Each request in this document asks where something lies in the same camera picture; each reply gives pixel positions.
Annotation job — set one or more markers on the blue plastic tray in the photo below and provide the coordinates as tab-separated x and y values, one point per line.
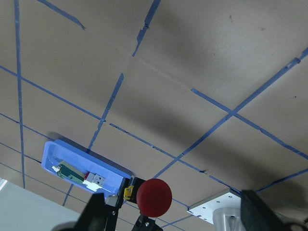
57	151

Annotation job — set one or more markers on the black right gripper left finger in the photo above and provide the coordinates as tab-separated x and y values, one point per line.
93	217

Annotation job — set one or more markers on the green terminal block module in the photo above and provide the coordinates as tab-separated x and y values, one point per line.
67	171

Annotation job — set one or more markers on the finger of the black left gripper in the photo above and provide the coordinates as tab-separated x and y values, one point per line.
144	223
112	208

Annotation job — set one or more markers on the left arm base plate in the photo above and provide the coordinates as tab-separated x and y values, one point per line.
227	202

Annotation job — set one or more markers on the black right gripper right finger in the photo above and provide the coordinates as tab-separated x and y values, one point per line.
257	216

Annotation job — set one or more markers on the red emergency stop button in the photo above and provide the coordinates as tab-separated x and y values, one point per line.
153	197

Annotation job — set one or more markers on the white red circuit breaker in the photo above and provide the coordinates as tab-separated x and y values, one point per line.
93	181

